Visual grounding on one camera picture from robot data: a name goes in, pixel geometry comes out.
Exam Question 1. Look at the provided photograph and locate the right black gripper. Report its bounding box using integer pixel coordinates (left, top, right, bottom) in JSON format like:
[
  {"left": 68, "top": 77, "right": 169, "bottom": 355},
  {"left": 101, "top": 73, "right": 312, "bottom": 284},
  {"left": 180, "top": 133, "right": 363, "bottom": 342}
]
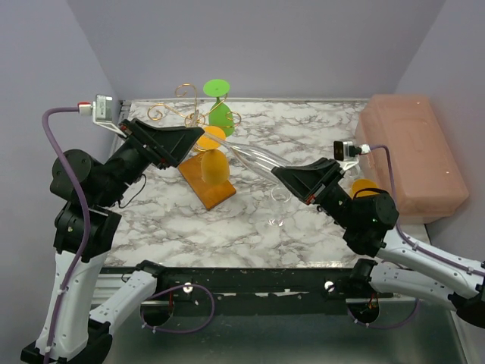
[{"left": 271, "top": 157, "right": 357, "bottom": 229}]

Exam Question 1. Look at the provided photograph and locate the clear wine glass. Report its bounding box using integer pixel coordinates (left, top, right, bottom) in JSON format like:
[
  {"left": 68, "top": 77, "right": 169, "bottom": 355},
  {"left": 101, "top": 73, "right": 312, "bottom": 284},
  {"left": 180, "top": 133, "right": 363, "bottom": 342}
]
[
  {"left": 267, "top": 184, "right": 292, "bottom": 227},
  {"left": 189, "top": 109, "right": 291, "bottom": 183}
]

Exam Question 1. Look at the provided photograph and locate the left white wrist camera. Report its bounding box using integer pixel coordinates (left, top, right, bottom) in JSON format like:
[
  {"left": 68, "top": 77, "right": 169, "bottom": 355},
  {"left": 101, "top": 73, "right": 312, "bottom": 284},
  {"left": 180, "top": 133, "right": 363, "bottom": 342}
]
[{"left": 77, "top": 94, "right": 124, "bottom": 136}]

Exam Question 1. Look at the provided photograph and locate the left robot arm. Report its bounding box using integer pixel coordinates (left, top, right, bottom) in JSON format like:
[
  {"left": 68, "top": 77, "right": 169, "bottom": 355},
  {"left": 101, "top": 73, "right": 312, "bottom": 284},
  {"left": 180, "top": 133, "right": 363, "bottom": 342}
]
[{"left": 20, "top": 119, "right": 203, "bottom": 363}]

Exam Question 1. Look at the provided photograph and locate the orange wine glass on table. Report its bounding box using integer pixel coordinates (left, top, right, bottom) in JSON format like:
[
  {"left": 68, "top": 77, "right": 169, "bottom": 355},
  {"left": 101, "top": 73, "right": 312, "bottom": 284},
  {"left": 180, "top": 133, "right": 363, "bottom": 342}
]
[{"left": 351, "top": 178, "right": 380, "bottom": 199}]

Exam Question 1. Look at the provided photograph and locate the green wine glass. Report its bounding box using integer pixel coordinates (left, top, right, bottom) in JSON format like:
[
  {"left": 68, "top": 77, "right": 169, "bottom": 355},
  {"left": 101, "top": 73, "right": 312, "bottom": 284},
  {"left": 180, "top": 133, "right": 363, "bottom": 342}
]
[{"left": 203, "top": 79, "right": 234, "bottom": 137}]

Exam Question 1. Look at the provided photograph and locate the gold wire glass rack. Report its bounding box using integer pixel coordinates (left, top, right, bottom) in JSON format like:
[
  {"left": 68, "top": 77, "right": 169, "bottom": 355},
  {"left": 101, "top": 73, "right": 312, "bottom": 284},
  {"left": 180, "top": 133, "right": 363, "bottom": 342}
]
[{"left": 147, "top": 82, "right": 243, "bottom": 152}]

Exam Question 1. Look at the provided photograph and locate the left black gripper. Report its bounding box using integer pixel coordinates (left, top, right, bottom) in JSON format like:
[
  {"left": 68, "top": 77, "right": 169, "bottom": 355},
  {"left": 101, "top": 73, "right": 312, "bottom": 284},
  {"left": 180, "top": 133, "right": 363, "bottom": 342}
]
[{"left": 99, "top": 115, "right": 204, "bottom": 206}]

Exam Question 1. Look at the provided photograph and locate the orange hanging wine glass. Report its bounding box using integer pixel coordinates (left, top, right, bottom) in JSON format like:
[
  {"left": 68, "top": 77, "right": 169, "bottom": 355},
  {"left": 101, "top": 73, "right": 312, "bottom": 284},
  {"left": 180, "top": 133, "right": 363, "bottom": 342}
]
[{"left": 196, "top": 126, "right": 230, "bottom": 185}]

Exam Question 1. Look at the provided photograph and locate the clear glass on table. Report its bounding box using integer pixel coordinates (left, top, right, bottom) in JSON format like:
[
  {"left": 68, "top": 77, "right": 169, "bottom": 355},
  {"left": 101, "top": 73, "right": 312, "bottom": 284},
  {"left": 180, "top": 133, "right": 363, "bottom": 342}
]
[{"left": 346, "top": 165, "right": 361, "bottom": 178}]

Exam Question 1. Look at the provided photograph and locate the black mounting rail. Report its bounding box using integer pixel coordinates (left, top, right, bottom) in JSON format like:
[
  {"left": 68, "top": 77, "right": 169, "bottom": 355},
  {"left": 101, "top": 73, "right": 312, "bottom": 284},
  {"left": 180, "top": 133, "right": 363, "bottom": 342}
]
[{"left": 98, "top": 261, "right": 395, "bottom": 318}]

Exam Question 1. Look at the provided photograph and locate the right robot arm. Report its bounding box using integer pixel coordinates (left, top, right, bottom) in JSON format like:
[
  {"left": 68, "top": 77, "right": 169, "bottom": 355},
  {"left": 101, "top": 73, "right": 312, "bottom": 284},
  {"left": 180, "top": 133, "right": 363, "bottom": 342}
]
[{"left": 271, "top": 158, "right": 484, "bottom": 328}]

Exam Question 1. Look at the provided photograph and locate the wooden rack base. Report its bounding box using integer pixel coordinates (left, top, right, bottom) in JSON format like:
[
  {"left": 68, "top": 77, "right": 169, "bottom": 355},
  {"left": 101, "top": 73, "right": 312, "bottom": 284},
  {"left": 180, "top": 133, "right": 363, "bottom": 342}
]
[{"left": 178, "top": 153, "right": 236, "bottom": 210}]

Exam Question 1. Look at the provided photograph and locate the pink plastic storage box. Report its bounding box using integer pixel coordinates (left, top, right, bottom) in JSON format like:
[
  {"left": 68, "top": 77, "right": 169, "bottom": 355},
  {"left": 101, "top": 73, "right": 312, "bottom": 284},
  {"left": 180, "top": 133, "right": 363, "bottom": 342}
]
[{"left": 355, "top": 94, "right": 469, "bottom": 224}]

